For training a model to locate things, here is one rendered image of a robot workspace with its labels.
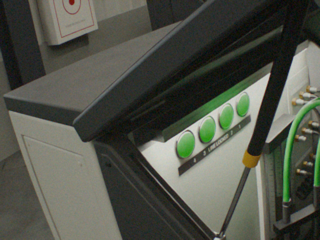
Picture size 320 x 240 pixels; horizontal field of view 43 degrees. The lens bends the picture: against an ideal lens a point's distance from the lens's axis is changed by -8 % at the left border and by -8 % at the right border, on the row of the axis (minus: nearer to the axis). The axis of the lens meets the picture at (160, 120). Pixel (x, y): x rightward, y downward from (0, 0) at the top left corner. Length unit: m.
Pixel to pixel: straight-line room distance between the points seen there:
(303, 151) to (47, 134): 0.68
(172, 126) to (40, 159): 0.29
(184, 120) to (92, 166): 0.16
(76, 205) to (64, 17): 4.18
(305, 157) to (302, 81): 0.21
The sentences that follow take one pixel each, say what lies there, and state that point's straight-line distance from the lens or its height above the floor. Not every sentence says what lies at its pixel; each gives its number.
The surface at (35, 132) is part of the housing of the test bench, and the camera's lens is 0.79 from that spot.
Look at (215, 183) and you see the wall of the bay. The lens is 0.82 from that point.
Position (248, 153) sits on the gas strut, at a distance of 0.47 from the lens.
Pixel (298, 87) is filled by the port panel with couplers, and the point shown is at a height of 1.32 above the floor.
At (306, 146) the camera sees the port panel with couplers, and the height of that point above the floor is 1.14.
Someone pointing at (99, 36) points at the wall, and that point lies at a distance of 5.52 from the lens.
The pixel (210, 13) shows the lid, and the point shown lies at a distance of 0.38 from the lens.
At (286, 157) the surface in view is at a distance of 0.86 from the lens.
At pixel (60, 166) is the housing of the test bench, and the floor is 1.38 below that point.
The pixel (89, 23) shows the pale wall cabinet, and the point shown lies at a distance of 5.14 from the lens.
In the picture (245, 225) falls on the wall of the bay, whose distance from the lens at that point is 0.97.
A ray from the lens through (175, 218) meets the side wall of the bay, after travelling 0.59.
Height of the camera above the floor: 1.69
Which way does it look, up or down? 22 degrees down
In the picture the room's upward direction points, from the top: 12 degrees counter-clockwise
